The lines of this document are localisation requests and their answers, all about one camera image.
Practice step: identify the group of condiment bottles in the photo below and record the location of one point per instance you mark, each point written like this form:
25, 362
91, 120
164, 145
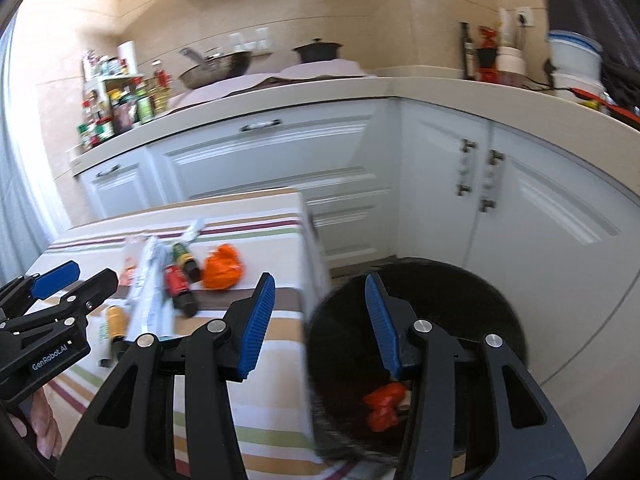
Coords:
127, 105

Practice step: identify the white jar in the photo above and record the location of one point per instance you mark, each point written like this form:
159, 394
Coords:
510, 62

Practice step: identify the wide white cabinet front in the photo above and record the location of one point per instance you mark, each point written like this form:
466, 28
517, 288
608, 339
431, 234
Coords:
280, 170

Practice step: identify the person's left hand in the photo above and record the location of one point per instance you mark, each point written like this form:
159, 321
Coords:
45, 420

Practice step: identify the black bin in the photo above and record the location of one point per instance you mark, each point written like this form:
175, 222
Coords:
350, 320

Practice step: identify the red crumpled wrapper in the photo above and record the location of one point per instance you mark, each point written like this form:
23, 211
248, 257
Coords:
382, 402

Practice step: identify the red utensil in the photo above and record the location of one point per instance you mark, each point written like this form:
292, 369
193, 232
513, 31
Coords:
615, 107

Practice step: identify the white lidded bucket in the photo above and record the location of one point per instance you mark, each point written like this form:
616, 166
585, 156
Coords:
575, 60

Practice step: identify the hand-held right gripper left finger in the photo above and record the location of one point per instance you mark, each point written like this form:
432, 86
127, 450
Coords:
257, 325

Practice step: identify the red label bottle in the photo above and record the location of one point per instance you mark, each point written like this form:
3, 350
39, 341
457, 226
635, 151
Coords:
176, 282

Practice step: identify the grey window curtain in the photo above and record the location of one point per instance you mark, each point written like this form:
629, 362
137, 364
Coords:
20, 170

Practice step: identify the yellow label bottle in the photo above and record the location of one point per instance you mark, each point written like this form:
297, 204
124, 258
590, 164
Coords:
116, 322

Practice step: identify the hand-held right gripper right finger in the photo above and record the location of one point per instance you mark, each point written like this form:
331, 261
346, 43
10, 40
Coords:
382, 325

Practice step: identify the small white cabinet door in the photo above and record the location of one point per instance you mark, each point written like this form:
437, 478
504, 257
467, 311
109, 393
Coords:
125, 195

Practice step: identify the paper towel roll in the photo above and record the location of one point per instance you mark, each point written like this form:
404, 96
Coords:
127, 57

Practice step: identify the steel wok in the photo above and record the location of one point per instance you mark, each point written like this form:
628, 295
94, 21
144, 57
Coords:
215, 67

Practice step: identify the white bottle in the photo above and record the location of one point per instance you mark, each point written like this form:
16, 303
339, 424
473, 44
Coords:
507, 27

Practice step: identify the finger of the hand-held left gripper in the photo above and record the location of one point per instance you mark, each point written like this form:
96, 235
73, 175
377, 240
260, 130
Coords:
55, 277
92, 287

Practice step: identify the red and black container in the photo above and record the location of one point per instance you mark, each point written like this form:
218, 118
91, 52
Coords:
485, 57

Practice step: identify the orange plastic bag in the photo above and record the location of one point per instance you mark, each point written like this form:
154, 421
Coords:
222, 267

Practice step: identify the single white wall socket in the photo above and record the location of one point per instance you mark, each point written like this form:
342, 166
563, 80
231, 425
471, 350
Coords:
525, 16

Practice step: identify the pale stove cover cloth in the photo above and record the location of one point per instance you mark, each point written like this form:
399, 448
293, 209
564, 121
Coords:
320, 70

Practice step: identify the white spice rack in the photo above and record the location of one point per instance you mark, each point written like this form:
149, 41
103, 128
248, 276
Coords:
117, 80

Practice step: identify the white wall sockets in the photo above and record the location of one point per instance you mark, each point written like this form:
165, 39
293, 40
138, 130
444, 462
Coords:
260, 40

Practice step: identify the green label bottle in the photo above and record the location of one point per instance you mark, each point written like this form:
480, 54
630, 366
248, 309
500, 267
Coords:
186, 259

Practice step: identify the long white packet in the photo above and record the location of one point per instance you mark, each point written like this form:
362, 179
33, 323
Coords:
147, 290

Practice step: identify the dark glass bottle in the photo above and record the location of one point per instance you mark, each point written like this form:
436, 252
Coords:
467, 52

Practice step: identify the clear orange dotted wrapper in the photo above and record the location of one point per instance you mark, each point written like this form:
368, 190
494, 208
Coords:
131, 260

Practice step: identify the black lidded pot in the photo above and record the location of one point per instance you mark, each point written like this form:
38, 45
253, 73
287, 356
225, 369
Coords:
317, 52

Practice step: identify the striped tablecloth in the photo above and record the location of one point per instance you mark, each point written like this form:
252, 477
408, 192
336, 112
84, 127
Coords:
260, 240

